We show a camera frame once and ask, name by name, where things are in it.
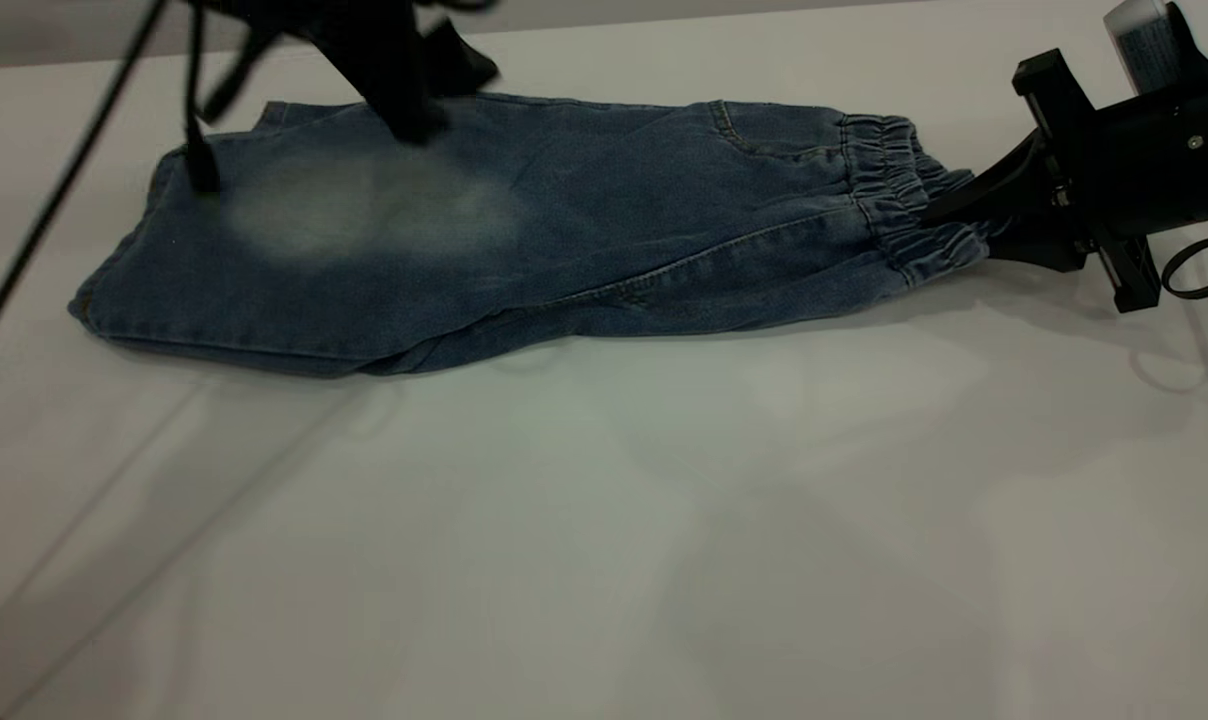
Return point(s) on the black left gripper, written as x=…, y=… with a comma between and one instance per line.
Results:
x=354, y=25

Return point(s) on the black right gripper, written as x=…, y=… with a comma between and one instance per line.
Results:
x=1154, y=160

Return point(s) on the blue denim shorts with print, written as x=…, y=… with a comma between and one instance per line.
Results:
x=564, y=230

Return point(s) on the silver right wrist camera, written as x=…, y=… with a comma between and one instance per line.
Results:
x=1139, y=45

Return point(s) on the black camera mounting bracket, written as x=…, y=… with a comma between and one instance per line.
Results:
x=1192, y=60

